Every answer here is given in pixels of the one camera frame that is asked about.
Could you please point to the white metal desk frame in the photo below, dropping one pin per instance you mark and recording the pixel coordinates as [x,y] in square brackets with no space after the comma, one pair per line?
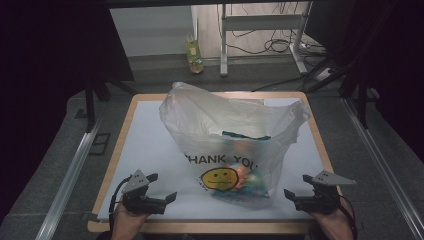
[224,40]

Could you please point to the person's left hand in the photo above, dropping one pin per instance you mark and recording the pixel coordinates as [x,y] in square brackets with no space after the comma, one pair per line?
[128,221]

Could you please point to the white power strip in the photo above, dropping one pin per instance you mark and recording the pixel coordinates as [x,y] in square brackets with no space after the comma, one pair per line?
[313,48]

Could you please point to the translucent smiley plastic bag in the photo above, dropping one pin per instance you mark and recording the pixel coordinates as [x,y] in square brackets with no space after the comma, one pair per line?
[200,113]

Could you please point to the aluminium rail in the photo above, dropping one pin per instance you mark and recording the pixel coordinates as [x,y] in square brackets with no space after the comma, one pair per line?
[66,186]
[383,166]

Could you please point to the dark curtain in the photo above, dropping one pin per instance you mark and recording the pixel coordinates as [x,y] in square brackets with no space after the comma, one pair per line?
[393,66]
[50,66]

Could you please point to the wooden-framed white work board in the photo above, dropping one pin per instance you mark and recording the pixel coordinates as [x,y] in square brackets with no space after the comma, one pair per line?
[146,140]

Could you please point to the black metal stand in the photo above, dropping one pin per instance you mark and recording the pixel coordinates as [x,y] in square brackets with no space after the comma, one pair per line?
[90,103]
[361,93]

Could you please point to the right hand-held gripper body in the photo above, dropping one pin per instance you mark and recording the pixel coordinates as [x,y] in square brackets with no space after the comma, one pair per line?
[321,201]

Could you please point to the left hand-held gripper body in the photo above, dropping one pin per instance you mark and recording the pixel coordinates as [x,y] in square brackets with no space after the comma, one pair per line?
[143,203]

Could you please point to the person's right hand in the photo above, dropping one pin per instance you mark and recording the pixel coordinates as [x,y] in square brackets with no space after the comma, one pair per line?
[335,221]

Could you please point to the bottle of yellow liquid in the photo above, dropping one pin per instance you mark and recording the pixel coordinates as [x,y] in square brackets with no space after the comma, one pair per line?
[195,55]

